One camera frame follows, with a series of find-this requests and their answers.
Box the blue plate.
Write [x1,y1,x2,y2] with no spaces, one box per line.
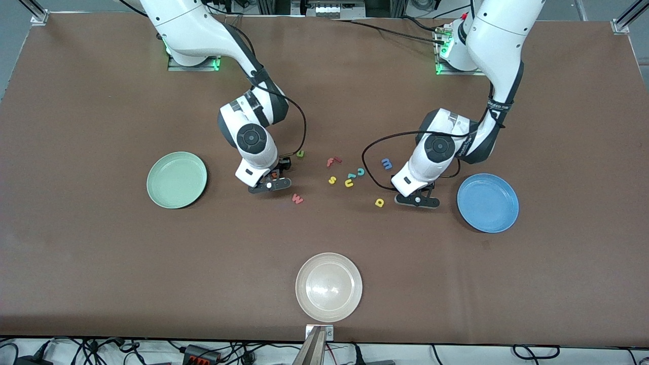
[457,173,520,234]

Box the green plate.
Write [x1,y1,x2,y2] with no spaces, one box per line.
[147,152,208,209]

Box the brown table cover mat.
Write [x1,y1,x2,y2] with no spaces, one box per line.
[0,13,649,348]

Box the white plate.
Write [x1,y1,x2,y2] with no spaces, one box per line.
[295,252,364,323]

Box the metal connector device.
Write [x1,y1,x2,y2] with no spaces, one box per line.
[292,0,367,20]

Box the black power strip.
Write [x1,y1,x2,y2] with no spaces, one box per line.
[182,344,222,365]

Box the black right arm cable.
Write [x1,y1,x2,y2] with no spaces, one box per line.
[251,84,307,158]

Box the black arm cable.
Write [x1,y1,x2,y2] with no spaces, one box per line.
[251,84,307,158]
[362,131,480,192]

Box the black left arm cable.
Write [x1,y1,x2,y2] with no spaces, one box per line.
[362,131,480,192]

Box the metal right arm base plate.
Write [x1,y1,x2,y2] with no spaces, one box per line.
[167,53,224,71]

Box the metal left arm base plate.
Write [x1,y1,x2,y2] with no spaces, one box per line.
[435,23,487,77]

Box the long black table cable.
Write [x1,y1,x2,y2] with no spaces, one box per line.
[332,18,447,45]

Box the short black table cable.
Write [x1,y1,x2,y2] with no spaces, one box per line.
[401,15,447,32]

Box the small metal mount bracket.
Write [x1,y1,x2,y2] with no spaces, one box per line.
[305,324,334,341]

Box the aluminium camera mount beam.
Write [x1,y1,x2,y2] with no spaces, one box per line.
[293,327,326,365]

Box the black looped cable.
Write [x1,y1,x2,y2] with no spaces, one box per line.
[511,345,561,361]

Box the aluminium corner post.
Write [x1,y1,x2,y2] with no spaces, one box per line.
[18,0,50,26]
[612,0,649,35]

